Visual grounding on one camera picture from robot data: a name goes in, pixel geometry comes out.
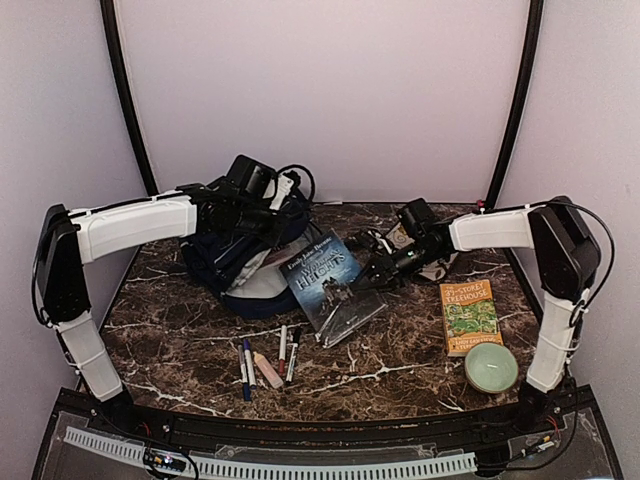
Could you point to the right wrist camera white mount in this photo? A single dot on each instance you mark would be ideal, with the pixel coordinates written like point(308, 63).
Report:
point(371, 240)

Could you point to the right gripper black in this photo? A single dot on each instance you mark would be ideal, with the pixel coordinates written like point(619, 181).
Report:
point(386, 267)

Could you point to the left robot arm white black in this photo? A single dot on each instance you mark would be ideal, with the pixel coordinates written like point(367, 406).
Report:
point(73, 244)

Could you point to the pale green ceramic bowl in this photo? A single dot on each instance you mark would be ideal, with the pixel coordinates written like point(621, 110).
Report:
point(491, 368)

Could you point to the left black frame post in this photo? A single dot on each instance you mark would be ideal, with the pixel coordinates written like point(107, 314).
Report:
point(125, 96)

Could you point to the black curved front rail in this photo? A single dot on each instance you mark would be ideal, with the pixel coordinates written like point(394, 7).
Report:
point(484, 429)

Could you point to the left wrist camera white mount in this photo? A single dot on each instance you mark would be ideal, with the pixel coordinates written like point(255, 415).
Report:
point(280, 188)

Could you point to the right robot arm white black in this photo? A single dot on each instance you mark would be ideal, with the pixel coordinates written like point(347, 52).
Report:
point(567, 254)

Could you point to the blue capped white pen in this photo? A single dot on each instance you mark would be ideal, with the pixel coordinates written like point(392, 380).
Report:
point(248, 354)

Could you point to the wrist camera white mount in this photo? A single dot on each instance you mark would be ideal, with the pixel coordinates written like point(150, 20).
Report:
point(371, 240)
point(280, 188)

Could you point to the grey slim pen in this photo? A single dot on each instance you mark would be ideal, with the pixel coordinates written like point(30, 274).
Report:
point(244, 374)

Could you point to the pale peach highlighter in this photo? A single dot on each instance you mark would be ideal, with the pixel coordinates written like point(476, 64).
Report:
point(267, 370)

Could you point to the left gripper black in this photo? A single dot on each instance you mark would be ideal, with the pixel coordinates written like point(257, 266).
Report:
point(270, 234)

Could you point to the Wuthering Heights blue book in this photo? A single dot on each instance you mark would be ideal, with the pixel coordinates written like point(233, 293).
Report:
point(321, 277)

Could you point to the white marker red cap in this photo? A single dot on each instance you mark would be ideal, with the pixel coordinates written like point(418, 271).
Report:
point(282, 350)

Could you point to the right black frame post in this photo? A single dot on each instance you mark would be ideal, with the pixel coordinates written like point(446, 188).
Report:
point(521, 89)

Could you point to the orange Treehouse paperback book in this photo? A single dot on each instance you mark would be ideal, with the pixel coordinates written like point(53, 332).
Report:
point(469, 316)

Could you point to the black frame post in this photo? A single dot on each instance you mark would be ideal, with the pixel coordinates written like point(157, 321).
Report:
point(521, 89)
point(125, 96)

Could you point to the white marker black cap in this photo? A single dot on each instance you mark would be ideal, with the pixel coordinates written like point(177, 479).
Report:
point(293, 355)

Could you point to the navy blue student backpack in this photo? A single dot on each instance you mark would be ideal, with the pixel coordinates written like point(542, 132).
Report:
point(244, 273)

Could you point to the small green circuit board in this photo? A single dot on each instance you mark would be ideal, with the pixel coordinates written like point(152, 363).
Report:
point(163, 462)

